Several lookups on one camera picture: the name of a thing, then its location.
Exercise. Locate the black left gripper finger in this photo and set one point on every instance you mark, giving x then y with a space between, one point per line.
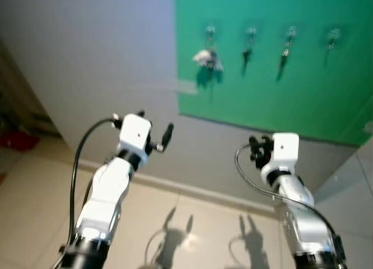
140 114
167 136

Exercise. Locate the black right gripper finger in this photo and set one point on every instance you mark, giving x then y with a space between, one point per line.
254 143
267 140

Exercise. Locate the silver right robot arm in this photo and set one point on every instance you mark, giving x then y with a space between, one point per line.
303 216

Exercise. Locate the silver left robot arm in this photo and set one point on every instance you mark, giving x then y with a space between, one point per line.
108 199

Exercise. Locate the clear adhesive metal hook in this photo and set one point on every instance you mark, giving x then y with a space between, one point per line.
290 31
210 31
333 34
250 32

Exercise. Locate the grey tape piece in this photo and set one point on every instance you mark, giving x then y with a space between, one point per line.
368 128
187 87

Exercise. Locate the brown wooden furniture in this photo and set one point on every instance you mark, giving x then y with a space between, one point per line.
20 100

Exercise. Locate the red object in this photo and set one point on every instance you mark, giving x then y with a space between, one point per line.
16 140

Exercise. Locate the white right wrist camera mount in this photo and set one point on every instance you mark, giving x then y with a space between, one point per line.
285 149

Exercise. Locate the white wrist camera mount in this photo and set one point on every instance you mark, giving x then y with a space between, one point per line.
135 133
285 149

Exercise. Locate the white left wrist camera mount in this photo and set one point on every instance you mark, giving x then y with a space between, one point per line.
135 133

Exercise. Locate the green wall board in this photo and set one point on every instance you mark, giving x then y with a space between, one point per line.
303 94

